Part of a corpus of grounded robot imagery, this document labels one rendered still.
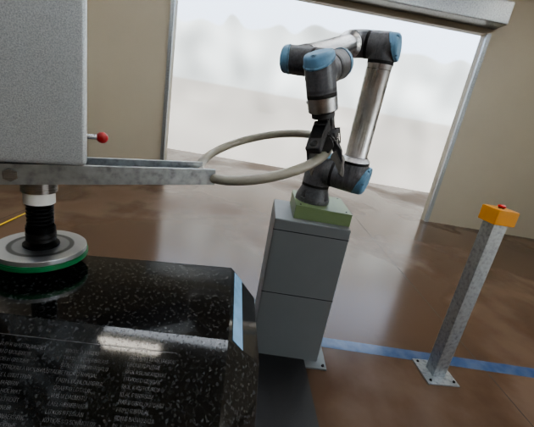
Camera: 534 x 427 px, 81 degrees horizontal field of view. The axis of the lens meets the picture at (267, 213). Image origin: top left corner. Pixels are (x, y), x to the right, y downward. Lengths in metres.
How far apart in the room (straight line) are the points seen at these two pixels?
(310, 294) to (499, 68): 5.54
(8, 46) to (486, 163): 6.54
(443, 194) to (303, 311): 4.97
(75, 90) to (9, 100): 0.12
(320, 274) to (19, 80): 1.45
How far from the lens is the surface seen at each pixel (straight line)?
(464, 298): 2.12
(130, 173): 0.94
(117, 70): 6.08
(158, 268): 1.02
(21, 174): 0.93
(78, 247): 1.02
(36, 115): 0.85
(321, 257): 1.70
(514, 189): 7.15
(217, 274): 1.00
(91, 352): 0.81
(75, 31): 0.86
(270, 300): 1.80
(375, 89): 1.60
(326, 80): 0.97
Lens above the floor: 1.33
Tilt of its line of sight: 17 degrees down
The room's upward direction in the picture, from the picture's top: 10 degrees clockwise
